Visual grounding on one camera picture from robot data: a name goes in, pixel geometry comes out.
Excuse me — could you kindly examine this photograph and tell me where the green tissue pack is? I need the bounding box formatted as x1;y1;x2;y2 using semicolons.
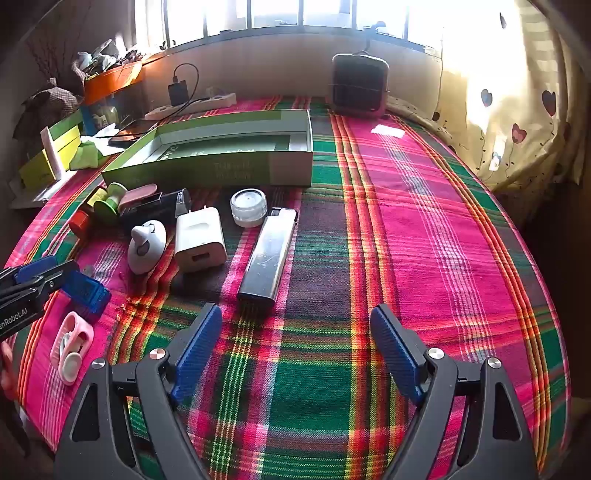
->
69;141;112;171

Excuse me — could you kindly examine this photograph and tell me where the small grey heater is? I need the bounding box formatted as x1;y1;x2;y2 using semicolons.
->
329;52;391;116

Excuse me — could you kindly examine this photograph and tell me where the white charger adapter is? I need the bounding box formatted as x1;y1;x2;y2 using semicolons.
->
174;207;228;274

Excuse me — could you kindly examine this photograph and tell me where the blue usb tester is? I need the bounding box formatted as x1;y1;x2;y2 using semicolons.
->
61;271;112;324

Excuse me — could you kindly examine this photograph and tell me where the window with metal bars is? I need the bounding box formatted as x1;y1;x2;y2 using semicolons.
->
134;0;444;47

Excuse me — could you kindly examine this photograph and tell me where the cream curtain with hearts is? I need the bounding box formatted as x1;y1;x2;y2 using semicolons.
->
434;0;583;195

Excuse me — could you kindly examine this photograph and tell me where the yellow-green box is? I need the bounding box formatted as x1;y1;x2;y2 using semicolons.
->
18;127;81;190

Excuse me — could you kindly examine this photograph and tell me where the pile of assorted clutter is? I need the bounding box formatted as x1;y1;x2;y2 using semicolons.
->
71;39;153;77

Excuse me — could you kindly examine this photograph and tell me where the white power strip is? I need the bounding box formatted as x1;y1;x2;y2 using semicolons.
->
144;92;237;121

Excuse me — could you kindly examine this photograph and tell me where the black smartphone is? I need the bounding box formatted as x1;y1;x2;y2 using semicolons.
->
108;119;158;149

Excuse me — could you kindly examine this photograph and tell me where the small clear white cap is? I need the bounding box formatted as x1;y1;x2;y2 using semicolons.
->
230;189;269;228

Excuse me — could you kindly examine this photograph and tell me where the black charger cable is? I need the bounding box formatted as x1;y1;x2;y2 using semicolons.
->
173;63;200;108

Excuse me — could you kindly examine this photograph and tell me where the black charger brick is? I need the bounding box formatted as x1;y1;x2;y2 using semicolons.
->
168;80;190;108

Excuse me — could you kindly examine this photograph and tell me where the red bottle with red cap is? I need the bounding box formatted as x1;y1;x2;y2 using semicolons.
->
69;185;109;239

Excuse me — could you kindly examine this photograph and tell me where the black rectangular case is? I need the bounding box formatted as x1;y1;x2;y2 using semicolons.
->
119;188;192;227

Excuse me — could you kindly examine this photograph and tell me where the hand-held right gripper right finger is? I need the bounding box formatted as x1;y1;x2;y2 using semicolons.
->
370;303;540;480

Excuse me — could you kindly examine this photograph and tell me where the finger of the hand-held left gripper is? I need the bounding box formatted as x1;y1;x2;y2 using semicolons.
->
0;260;81;308
0;255;58;289

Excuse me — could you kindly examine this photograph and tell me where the green cardboard box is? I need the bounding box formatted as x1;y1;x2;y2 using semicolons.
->
102;109;315;188

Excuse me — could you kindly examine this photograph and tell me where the orange box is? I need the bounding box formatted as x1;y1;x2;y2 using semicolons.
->
83;61;144;104

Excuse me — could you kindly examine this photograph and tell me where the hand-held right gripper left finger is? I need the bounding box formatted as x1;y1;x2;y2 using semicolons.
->
54;303;223;480

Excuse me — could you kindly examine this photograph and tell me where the pink eraser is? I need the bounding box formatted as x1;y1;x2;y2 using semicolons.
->
117;184;158;210

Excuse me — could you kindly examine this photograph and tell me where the green and white spool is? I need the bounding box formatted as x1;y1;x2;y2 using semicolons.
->
88;182;129;225

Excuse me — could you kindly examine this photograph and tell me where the black clip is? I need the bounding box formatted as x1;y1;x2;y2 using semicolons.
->
367;21;389;47

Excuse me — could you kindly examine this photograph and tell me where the white panda toy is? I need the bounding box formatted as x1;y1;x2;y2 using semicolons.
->
127;220;167;275

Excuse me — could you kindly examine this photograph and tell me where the plaid blanket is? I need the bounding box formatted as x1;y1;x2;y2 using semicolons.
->
9;95;573;480

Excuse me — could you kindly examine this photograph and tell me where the silver lighter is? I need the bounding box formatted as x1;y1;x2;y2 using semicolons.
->
237;208;298;305

